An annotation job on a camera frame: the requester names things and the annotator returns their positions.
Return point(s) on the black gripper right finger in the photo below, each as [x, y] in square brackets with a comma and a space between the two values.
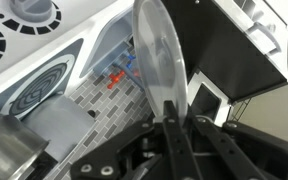
[230, 153]

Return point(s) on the grey toy faucet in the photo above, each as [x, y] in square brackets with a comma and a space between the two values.
[129, 74]

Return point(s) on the grey toy pot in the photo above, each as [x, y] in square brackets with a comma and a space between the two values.
[57, 126]

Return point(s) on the grey stove knob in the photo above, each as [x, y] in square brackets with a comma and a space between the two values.
[30, 10]

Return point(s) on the grey sink basin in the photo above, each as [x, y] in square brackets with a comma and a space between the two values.
[107, 43]

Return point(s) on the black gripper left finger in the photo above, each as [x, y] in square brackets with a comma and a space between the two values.
[177, 143]

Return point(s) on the clear lid with black knob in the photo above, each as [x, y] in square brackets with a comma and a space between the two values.
[157, 50]

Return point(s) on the white toy microwave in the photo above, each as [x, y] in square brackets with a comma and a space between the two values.
[237, 13]

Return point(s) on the steel pot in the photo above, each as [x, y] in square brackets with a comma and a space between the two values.
[7, 146]

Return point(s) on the white toy kitchen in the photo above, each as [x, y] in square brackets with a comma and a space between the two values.
[84, 23]

